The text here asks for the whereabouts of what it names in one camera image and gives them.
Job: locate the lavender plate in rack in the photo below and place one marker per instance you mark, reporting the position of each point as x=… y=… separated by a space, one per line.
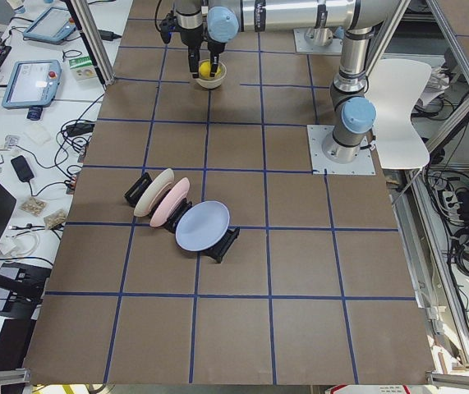
x=203 y=226

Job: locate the white plastic chair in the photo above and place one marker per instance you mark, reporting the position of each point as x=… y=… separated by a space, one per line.
x=395 y=85

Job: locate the white ceramic bowl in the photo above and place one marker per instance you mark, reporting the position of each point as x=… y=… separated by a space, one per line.
x=213 y=82

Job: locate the teach pendant tablet far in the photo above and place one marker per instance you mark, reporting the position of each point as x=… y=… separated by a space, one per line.
x=53 y=26

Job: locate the pink plate in rack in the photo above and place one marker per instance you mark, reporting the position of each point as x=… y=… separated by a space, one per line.
x=170 y=202

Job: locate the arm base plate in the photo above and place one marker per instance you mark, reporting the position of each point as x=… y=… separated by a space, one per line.
x=327 y=41
x=330 y=158

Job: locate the teach pendant tablet near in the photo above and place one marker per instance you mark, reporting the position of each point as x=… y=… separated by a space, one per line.
x=32 y=83

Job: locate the black dish rack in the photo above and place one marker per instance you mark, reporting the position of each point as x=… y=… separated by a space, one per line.
x=215 y=252

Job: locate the black phone on desk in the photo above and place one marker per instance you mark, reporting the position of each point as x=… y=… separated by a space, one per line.
x=22 y=169

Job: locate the aluminium frame post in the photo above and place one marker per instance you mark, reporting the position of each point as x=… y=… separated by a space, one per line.
x=85 y=23

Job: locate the beige plate in rack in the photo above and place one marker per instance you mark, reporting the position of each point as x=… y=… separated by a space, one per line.
x=154 y=193

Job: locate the teach pendant tablet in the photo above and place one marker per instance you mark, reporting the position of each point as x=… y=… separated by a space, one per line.
x=32 y=83
x=53 y=26

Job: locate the black power adapter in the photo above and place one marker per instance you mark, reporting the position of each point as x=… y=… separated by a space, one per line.
x=107 y=35

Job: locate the green white small box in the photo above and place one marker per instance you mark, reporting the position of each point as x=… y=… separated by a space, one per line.
x=82 y=68

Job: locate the yellow lemon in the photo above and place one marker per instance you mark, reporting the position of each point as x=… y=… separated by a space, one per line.
x=205 y=70

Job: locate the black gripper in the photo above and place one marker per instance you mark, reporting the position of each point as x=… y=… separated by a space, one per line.
x=195 y=36

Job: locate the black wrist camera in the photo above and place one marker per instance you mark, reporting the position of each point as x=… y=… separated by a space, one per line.
x=167 y=26

